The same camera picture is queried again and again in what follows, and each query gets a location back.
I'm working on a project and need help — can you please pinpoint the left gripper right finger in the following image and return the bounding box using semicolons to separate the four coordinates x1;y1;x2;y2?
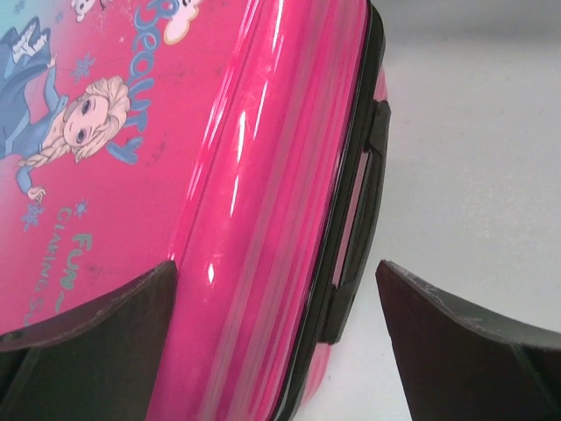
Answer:
376;260;560;420

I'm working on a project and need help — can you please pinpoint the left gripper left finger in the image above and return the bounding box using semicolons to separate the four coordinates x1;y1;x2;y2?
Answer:
1;261;177;421

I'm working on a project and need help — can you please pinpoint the pink and teal children's suitcase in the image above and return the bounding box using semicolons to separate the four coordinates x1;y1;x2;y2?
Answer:
1;1;390;420

